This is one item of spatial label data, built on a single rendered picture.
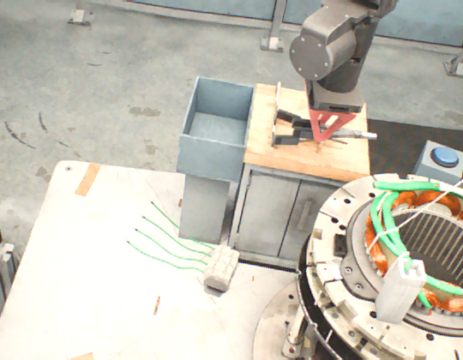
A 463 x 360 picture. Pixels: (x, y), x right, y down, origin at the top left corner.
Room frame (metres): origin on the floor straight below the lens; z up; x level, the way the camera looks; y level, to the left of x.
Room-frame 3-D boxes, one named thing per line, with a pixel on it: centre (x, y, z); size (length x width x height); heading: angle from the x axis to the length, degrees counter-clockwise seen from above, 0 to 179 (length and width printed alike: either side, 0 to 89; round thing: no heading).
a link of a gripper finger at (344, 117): (0.69, -0.12, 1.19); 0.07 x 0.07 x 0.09; 8
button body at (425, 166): (0.82, -0.37, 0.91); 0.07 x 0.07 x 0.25; 75
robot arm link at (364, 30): (0.68, -0.12, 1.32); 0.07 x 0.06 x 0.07; 148
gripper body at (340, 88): (0.69, -0.12, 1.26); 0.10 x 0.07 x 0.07; 8
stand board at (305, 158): (0.80, -0.12, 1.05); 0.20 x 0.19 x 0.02; 90
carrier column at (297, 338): (0.55, -0.16, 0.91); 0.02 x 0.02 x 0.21
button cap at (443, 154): (0.82, -0.37, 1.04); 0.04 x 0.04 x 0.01
